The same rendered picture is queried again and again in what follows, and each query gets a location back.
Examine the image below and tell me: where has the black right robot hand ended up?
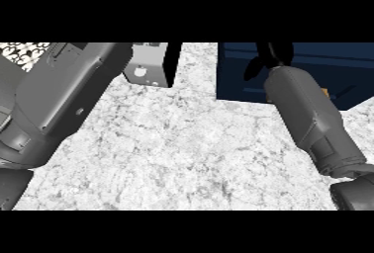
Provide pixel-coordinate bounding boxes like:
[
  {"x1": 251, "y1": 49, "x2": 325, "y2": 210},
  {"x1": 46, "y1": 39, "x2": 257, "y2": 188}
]
[{"x1": 242, "y1": 42, "x2": 295, "y2": 82}]

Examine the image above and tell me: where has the dark blue open drawer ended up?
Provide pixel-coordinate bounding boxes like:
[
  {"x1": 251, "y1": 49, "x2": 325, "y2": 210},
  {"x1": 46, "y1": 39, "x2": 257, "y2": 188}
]
[{"x1": 214, "y1": 42, "x2": 374, "y2": 112}]

